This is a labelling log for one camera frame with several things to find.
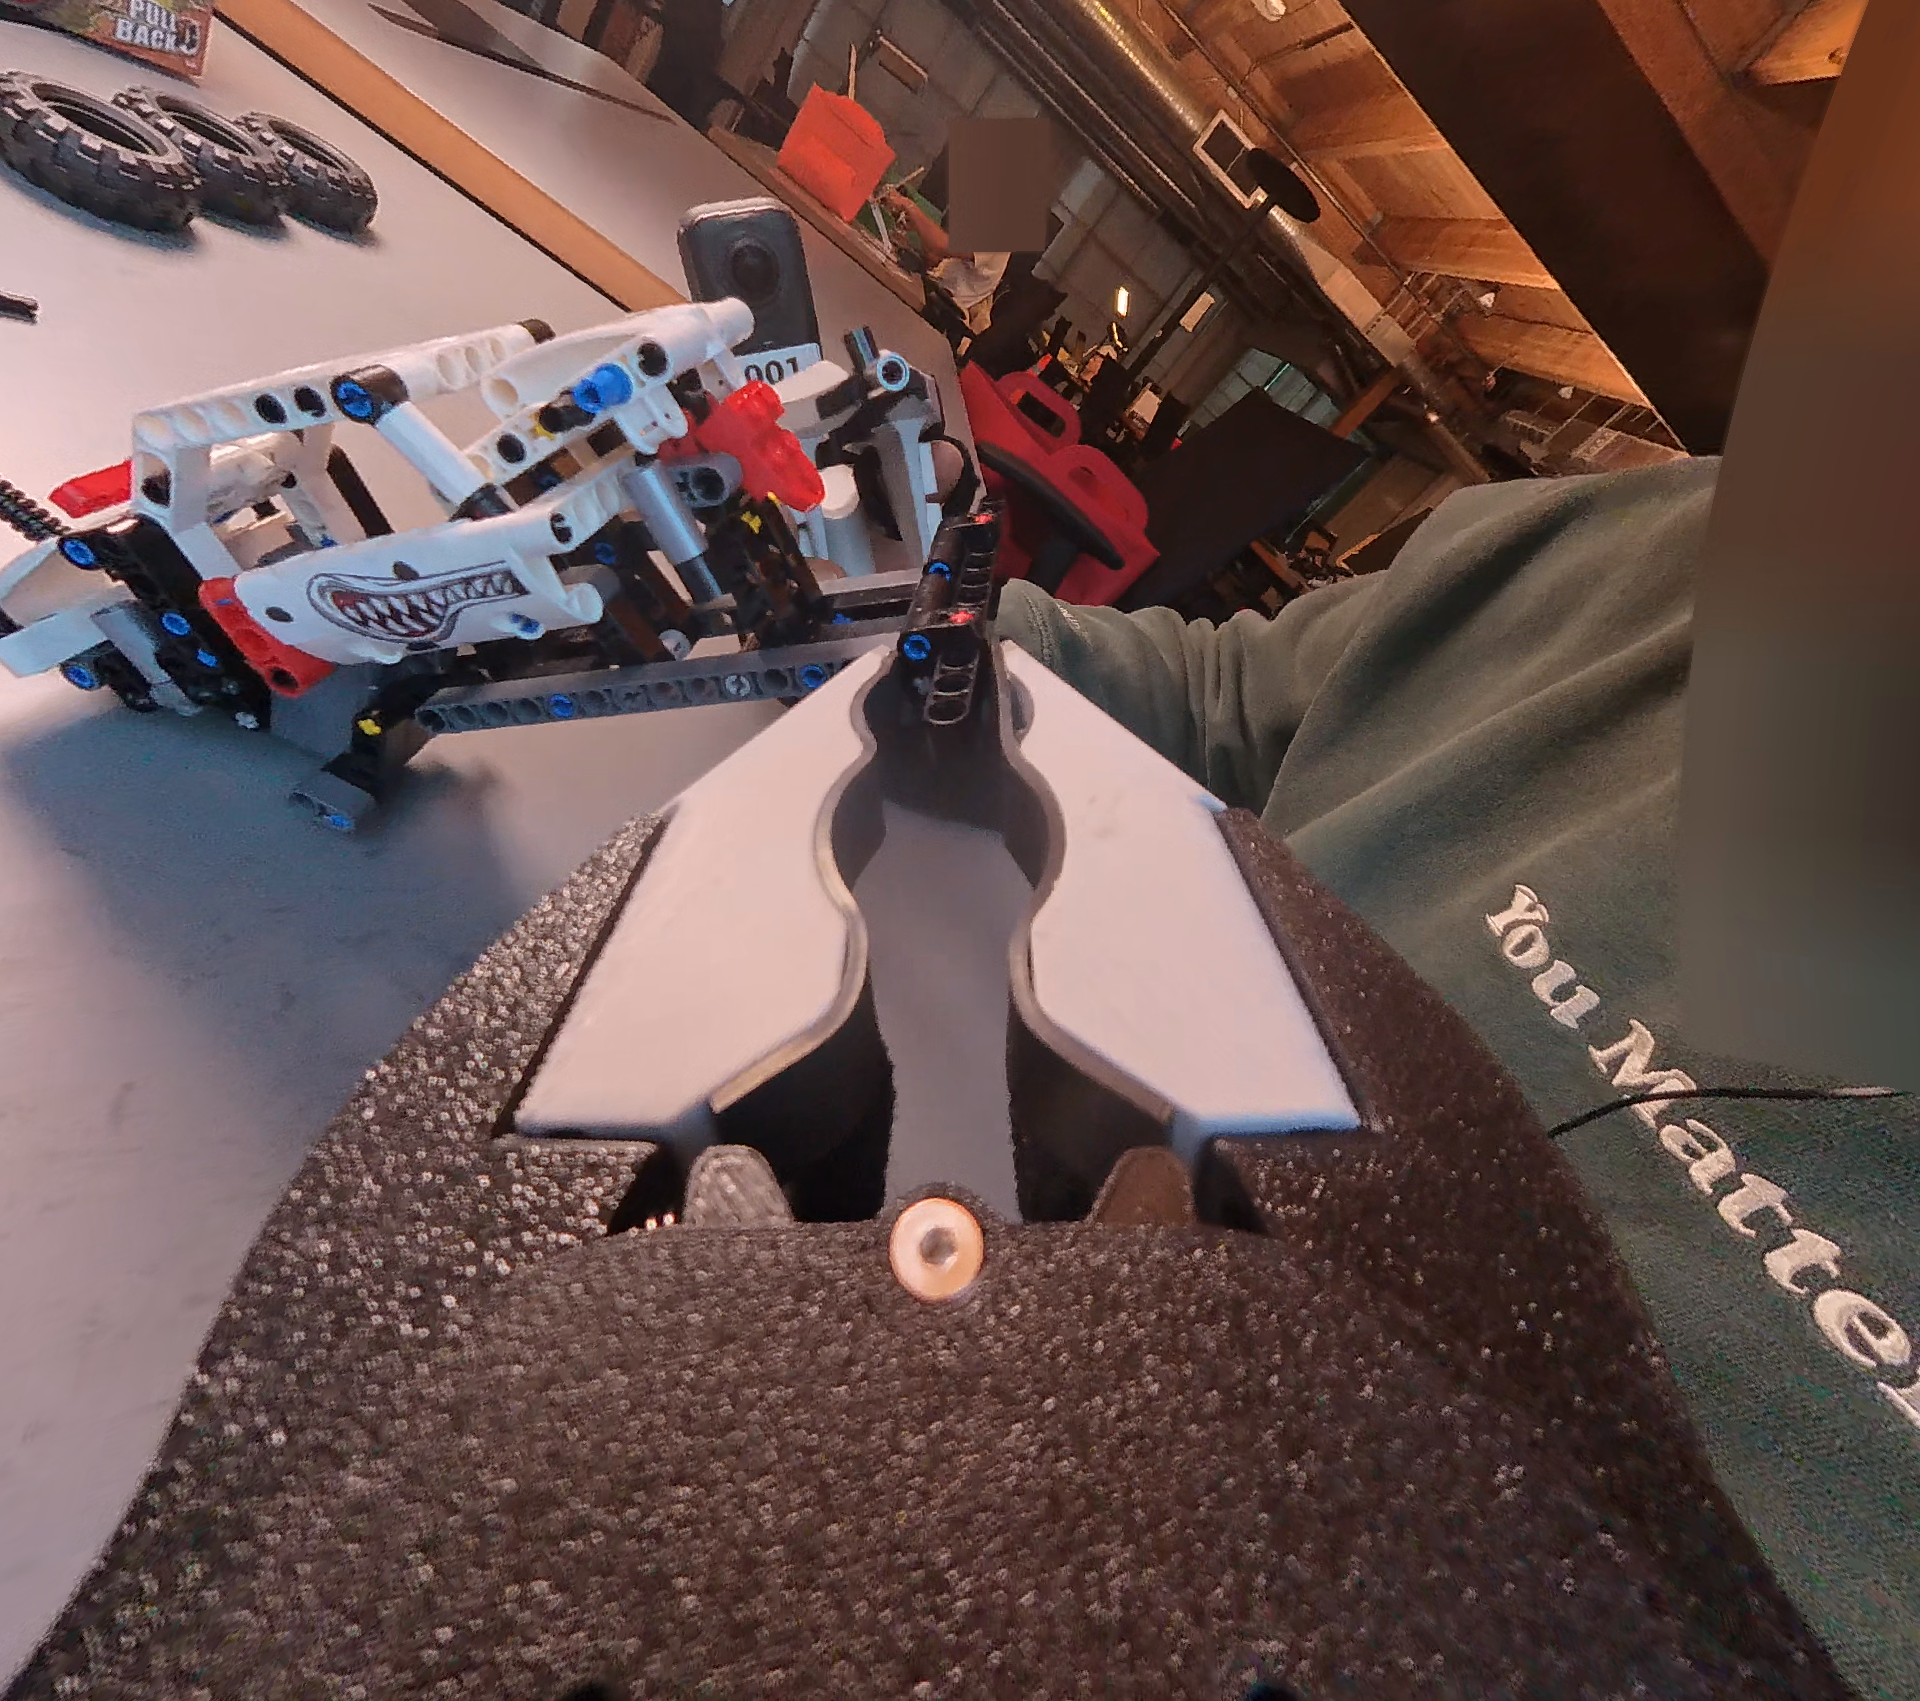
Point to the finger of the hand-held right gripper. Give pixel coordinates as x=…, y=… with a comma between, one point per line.
x=885, y=500

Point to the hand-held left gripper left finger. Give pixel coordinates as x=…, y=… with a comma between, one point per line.
x=719, y=968

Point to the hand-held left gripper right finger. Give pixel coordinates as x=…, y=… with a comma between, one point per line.
x=1171, y=968

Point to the white toy brick truck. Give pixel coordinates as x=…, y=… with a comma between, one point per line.
x=434, y=599

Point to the person's right forearm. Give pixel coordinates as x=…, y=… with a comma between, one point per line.
x=1139, y=682

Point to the grey desk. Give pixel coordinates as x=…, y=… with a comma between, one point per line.
x=226, y=981

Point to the orange plastic bin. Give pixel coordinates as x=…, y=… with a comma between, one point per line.
x=833, y=158

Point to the white table with wood edge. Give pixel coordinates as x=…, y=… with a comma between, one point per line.
x=603, y=164

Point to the red chair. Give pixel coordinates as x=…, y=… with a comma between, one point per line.
x=1083, y=487

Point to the black toy rubber tyre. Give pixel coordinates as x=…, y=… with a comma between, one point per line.
x=93, y=201
x=226, y=191
x=329, y=198

